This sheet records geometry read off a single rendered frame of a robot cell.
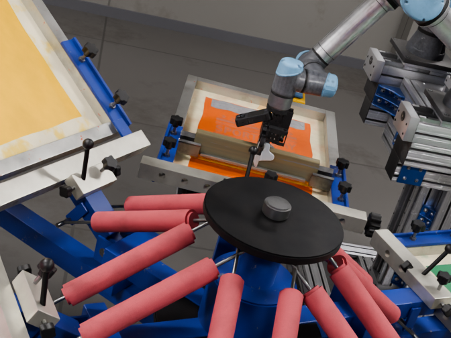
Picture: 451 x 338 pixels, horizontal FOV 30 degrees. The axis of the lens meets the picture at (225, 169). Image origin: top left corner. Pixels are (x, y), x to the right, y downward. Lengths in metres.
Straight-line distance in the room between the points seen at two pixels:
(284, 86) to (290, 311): 1.02
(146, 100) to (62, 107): 3.00
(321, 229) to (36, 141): 0.82
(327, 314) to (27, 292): 0.60
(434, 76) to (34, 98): 1.67
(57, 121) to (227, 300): 0.85
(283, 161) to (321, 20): 4.09
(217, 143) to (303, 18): 4.08
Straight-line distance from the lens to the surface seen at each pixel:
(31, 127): 2.25
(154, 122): 5.07
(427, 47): 3.33
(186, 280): 1.70
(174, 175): 2.45
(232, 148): 2.67
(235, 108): 3.14
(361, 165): 5.30
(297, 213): 1.84
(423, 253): 2.62
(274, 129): 2.61
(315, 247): 1.75
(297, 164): 2.69
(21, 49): 2.40
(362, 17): 2.67
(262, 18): 6.63
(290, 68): 2.53
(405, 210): 3.37
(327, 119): 3.21
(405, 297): 2.23
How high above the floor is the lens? 2.22
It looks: 28 degrees down
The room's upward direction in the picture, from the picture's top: 16 degrees clockwise
